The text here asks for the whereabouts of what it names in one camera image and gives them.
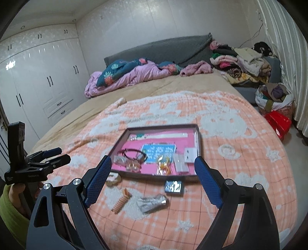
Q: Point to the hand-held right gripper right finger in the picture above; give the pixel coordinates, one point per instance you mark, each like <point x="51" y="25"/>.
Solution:
<point x="209" y="182"/>

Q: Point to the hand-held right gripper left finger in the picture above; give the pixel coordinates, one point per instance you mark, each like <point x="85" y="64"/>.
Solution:
<point x="98" y="178"/>

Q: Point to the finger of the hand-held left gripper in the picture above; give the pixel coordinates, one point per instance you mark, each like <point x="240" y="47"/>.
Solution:
<point x="53" y="152"/>
<point x="60" y="160"/>

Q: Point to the clear earring packet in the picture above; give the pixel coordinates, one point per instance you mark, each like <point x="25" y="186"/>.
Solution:
<point x="180" y="163"/>

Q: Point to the small white card packet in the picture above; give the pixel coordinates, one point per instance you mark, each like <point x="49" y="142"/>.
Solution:
<point x="190" y="153"/>

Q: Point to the clear plastic hair clips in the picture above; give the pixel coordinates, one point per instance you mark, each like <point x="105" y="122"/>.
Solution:
<point x="132" y="166"/>

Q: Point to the bag of yellow rings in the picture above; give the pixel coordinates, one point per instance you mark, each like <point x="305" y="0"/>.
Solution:
<point x="163" y="165"/>

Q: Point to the dark tray with pink bottom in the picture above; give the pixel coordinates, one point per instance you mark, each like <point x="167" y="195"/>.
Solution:
<point x="154" y="141"/>

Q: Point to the person's left forearm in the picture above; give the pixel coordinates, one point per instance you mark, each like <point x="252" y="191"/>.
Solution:
<point x="9" y="216"/>

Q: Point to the person's left hand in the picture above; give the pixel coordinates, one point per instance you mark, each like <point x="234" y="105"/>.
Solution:
<point x="18" y="191"/>

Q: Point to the white hair claw clip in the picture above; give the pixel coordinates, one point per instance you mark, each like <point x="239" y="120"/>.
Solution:
<point x="114" y="179"/>

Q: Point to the orange plaid cloud blanket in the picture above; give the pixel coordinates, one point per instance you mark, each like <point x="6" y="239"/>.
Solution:
<point x="228" y="156"/>

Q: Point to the silver foil packet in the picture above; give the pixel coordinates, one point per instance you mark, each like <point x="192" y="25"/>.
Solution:
<point x="151" y="203"/>

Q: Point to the white wardrobe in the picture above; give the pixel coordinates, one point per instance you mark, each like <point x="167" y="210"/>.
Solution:
<point x="48" y="72"/>

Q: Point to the red plastic stool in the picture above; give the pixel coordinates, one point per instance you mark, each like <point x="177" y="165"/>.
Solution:
<point x="276" y="122"/>

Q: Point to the teal floral pillow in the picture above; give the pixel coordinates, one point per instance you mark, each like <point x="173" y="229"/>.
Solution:
<point x="113" y="71"/>

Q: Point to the beige bed sheet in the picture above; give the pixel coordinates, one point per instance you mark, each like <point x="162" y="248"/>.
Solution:
<point x="149" y="89"/>

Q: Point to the pink quilt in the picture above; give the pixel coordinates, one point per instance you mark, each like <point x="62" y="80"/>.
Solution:
<point x="134" y="74"/>

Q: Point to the bag of clothes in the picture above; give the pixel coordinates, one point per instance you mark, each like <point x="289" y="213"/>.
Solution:
<point x="274" y="93"/>

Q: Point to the pink fluffy garment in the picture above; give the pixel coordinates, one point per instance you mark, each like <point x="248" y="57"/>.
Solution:
<point x="196" y="68"/>

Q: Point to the pile of clothes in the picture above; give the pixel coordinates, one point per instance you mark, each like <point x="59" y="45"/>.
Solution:
<point x="243" y="62"/>

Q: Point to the grey sofa chair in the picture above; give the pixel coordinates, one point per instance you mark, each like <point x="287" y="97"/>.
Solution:
<point x="274" y="69"/>

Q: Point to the grey headboard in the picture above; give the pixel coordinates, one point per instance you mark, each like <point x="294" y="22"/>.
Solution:
<point x="163" y="50"/>

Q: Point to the black bag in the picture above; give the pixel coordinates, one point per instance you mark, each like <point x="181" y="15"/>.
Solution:
<point x="263" y="48"/>

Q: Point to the cream curtain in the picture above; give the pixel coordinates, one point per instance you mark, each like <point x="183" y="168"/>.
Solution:
<point x="288" y="48"/>

